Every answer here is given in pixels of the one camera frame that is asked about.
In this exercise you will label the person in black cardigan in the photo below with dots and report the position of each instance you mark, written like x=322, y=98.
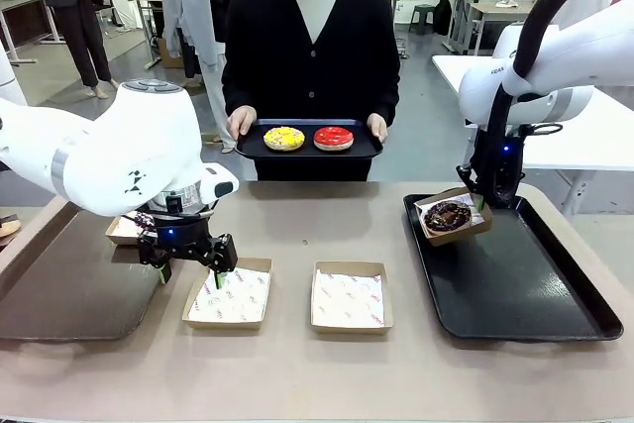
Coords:
x=277, y=46

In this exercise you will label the yellow sprinkled donut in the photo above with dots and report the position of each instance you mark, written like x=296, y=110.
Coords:
x=277, y=140

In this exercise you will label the white printed paper liner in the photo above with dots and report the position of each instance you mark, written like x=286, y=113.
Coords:
x=347, y=299
x=476, y=219
x=243, y=294
x=124, y=227

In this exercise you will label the white table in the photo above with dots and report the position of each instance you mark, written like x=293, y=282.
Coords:
x=569, y=145

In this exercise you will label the kraft paper box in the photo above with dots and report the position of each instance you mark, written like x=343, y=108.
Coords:
x=455, y=240
x=223, y=326
x=351, y=331
x=119, y=237

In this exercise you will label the chocolate nut donut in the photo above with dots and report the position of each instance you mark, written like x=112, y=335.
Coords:
x=448, y=217

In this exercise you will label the small black serving tray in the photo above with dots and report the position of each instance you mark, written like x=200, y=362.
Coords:
x=307, y=153

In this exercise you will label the large black tray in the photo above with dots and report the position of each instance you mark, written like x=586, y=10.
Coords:
x=510, y=284

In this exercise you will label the person's left forearm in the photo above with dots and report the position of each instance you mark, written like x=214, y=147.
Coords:
x=386, y=91

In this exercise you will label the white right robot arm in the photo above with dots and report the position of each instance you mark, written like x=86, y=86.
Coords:
x=594, y=51

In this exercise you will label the person's right hand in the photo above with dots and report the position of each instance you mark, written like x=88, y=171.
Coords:
x=242, y=121

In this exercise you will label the grey plastic stool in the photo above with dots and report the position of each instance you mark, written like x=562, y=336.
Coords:
x=422, y=17

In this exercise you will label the black backpack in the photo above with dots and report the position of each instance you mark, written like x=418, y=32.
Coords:
x=443, y=17

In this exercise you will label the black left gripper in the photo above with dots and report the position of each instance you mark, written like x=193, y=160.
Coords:
x=178, y=237

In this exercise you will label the person's left hand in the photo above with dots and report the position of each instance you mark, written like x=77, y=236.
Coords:
x=377, y=127

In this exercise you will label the large brown tray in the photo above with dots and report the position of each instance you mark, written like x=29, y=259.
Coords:
x=59, y=294

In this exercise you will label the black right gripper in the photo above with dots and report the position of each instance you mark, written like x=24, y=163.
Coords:
x=500, y=170

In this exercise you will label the brown cardboard box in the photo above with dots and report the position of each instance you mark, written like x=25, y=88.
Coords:
x=171, y=54

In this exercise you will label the person's right forearm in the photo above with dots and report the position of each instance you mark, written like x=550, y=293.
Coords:
x=235, y=86

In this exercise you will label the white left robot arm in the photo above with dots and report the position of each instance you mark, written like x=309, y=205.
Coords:
x=124, y=145

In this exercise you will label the red glazed donut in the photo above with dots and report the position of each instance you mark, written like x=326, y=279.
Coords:
x=324, y=140

